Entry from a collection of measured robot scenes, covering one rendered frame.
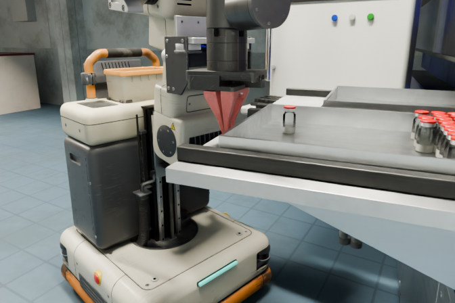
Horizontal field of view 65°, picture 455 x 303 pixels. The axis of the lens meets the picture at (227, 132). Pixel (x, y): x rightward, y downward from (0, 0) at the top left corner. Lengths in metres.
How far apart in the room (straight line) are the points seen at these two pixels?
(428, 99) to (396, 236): 0.58
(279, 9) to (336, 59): 0.94
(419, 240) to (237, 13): 0.35
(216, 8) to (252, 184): 0.23
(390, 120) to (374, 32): 0.69
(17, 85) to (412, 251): 5.88
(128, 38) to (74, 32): 0.88
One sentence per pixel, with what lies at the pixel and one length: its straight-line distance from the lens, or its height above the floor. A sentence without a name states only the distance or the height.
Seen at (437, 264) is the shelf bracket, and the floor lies 0.77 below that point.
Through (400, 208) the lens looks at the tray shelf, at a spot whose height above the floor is 0.87.
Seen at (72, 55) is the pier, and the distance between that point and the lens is 5.58.
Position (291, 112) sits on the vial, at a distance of 0.60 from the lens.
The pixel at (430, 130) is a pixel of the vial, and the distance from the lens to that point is 0.57.
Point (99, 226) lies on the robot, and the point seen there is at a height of 0.40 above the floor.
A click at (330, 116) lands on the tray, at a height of 0.90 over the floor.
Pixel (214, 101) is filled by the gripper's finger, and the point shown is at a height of 0.95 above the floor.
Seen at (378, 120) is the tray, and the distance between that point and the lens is 0.68.
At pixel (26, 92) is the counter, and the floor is 0.27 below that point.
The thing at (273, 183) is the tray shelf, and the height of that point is 0.88.
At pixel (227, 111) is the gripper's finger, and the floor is 0.94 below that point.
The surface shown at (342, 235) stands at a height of 0.22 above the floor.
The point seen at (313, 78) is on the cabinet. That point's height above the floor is 0.89.
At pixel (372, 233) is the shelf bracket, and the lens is 0.51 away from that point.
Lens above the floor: 1.04
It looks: 15 degrees down
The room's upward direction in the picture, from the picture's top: straight up
